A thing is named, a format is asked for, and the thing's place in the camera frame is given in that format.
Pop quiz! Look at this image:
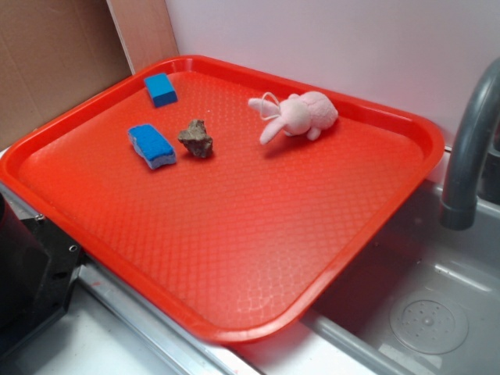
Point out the round sink drain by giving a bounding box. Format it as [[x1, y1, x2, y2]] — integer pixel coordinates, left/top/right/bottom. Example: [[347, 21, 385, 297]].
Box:
[[389, 291, 469, 355]]

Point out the blue rectangular block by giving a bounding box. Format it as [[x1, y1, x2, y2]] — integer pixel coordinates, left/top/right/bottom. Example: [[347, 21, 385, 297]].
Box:
[[144, 73, 178, 108]]

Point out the grey plastic sink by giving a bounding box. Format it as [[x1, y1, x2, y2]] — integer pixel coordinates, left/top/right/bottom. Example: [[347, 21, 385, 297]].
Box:
[[1, 160, 499, 374]]

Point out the brown cardboard panel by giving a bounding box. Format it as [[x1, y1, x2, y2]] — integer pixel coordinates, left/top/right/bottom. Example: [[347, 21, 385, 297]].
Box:
[[1, 1, 178, 148]]

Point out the grey faucet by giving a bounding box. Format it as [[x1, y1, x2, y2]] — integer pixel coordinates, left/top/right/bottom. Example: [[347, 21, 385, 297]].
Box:
[[439, 59, 499, 230]]

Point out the brown rock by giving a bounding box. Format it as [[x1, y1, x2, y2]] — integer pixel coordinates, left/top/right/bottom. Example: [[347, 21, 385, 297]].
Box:
[[177, 120, 213, 159]]

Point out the pink plush bunny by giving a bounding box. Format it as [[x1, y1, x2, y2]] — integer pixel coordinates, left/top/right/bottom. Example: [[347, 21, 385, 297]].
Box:
[[248, 91, 339, 145]]

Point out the blue sponge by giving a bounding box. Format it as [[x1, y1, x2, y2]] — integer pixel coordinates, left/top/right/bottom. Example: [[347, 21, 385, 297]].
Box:
[[127, 123, 177, 170]]

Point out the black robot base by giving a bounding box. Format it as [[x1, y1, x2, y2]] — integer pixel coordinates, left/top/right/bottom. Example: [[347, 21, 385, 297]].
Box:
[[1, 197, 81, 359]]

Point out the red plastic tray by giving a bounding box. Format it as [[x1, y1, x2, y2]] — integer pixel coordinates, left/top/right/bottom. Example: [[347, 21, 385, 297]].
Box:
[[1, 56, 445, 344]]

